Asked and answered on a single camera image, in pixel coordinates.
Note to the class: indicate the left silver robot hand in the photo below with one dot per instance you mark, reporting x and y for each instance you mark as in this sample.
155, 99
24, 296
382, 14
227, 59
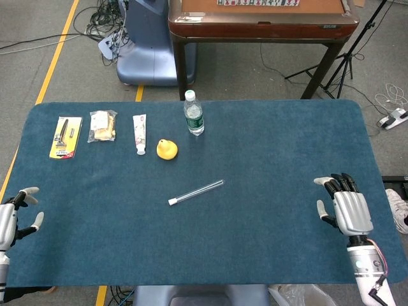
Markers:
7, 220

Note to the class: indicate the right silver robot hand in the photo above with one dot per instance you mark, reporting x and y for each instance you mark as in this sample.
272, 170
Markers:
352, 212

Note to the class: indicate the clear glass test tube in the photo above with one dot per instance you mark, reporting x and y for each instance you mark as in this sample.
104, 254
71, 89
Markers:
201, 191

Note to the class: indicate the small white tube cap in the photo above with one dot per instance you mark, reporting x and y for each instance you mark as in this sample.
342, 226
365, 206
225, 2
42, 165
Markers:
172, 201

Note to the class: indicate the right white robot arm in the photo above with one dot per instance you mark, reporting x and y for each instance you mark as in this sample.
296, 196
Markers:
366, 264

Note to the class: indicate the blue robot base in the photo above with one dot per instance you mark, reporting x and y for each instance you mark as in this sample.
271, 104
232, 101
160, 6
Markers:
146, 48

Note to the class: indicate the white squeeze tube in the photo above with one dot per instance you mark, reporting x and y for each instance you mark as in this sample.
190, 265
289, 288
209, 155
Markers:
140, 132

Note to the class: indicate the white sneaker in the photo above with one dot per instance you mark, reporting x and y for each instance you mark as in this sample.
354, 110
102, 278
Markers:
398, 207

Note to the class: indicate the black flat box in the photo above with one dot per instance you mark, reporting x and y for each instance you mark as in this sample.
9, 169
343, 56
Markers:
395, 183

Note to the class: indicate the clear plastic bag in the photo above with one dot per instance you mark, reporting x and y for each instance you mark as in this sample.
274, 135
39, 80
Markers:
299, 296

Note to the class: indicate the razor on yellow card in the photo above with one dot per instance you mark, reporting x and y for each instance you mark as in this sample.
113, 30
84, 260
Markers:
65, 138

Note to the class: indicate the white power strip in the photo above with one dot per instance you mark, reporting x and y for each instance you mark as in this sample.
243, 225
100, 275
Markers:
393, 118

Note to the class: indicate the clear bag of snacks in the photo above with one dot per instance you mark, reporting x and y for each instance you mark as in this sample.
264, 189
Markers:
102, 127

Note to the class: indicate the blue table cloth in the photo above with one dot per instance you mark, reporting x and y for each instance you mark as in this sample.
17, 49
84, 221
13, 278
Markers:
191, 248

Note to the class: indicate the yellow pear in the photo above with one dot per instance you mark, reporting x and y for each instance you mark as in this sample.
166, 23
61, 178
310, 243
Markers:
167, 150

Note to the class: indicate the clear plastic water bottle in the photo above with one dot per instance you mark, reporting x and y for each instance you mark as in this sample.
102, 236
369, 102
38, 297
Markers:
194, 119

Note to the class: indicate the black tripod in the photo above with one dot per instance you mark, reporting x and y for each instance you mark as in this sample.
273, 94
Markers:
369, 25

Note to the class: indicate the white socket box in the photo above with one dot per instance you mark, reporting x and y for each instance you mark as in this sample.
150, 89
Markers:
106, 48

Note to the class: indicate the brown mahjong table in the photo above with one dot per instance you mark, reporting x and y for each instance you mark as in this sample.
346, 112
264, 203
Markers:
255, 30

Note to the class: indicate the face-up mahjong tile row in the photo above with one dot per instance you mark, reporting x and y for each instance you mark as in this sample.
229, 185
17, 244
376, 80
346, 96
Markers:
258, 2

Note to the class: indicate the grey-blue robot pedestal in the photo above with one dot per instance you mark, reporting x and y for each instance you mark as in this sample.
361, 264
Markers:
201, 294

